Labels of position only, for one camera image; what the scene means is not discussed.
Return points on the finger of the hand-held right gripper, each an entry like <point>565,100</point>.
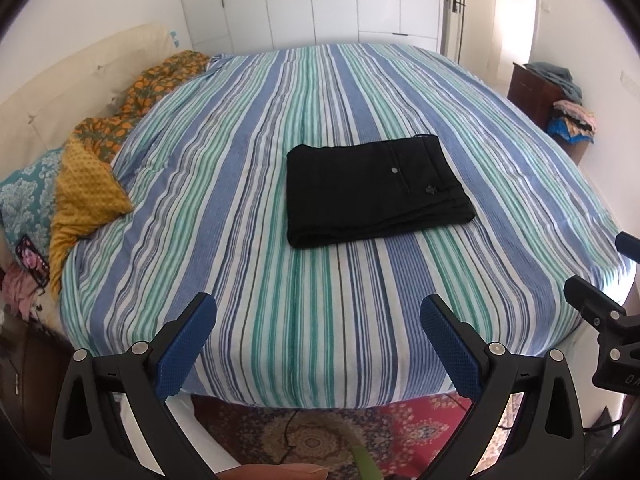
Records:
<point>590,300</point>
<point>629,247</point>

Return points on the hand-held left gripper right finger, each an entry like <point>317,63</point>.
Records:
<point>452,350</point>

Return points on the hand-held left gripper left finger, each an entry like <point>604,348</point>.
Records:
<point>182,350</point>

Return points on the black pants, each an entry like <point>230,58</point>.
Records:
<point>360,190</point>

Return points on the pile of colourful clothes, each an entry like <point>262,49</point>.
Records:
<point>575,122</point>

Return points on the green flat object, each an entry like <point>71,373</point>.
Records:
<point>365,465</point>

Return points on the red patterned rug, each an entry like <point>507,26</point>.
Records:
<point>325,435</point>

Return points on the dark wooden nightstand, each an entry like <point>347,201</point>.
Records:
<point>25,385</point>

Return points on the pink cloth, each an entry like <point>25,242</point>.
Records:
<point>20,295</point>

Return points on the printed picture cloth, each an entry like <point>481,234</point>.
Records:
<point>31,259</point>

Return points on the dark wooden cabinet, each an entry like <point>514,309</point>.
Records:
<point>532,92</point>

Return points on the grey-blue cloth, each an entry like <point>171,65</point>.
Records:
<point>555,77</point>

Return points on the yellow dotted pillow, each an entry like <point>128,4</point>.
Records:
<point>85,190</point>

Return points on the striped bed sheet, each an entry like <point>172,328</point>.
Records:
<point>250,160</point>

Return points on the teal patterned pillow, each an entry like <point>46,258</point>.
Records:
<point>27,190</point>

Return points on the orange floral blanket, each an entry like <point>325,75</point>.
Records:
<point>150,85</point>

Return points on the white door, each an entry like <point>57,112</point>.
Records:
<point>452,30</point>

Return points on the cream padded headboard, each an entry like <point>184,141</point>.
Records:
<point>65,80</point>

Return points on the white wardrobe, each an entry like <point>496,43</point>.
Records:
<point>300,0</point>

